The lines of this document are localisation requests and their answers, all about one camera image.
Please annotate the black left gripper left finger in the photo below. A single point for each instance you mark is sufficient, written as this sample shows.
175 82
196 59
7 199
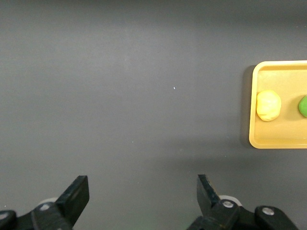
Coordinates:
69 203

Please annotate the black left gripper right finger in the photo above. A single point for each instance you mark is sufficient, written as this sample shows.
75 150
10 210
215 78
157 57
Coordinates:
216 215

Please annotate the yellow potato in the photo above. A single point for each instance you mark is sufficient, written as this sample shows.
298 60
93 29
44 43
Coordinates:
268 105

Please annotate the green apple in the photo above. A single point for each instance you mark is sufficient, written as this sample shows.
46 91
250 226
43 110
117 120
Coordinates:
303 106

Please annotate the yellow plastic tray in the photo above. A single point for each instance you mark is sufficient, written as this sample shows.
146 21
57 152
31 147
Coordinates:
287 134

